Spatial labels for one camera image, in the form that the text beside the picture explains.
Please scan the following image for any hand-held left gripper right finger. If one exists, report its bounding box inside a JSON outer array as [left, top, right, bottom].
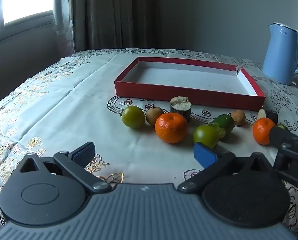
[[178, 142, 280, 194]]

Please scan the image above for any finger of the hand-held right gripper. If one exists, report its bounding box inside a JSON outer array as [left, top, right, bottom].
[[269, 125, 298, 147]]

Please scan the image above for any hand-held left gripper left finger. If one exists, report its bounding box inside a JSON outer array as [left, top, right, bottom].
[[19, 141, 112, 194]]

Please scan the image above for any small orange mandarin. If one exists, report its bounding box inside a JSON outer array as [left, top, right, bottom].
[[252, 117, 276, 145]]

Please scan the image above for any green tomato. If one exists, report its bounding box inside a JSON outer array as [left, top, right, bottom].
[[121, 106, 146, 130], [193, 125, 220, 148]]

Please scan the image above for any dark eggplant piece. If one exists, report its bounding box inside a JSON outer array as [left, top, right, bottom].
[[257, 109, 279, 125], [170, 96, 192, 123]]

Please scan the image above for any large orange mandarin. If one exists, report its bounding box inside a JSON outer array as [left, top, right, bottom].
[[155, 112, 189, 144]]

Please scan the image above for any brown longan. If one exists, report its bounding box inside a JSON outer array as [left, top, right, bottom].
[[145, 107, 164, 127], [231, 110, 246, 127]]

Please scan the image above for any red shallow cardboard box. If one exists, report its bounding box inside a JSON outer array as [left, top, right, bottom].
[[114, 57, 266, 112]]

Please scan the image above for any floral embroidered tablecloth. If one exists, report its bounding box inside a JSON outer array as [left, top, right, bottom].
[[0, 48, 298, 235]]

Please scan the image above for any white lace doily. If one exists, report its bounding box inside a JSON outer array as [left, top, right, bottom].
[[107, 94, 298, 137]]

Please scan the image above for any light blue electric kettle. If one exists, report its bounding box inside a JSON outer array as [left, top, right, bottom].
[[262, 23, 298, 85]]

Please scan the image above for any sheer light curtain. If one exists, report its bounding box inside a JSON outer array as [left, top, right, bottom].
[[52, 0, 75, 57]]

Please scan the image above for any brown curtain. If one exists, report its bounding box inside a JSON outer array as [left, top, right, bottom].
[[72, 0, 161, 53]]

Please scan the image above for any window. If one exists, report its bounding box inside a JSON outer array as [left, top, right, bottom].
[[0, 0, 56, 43]]

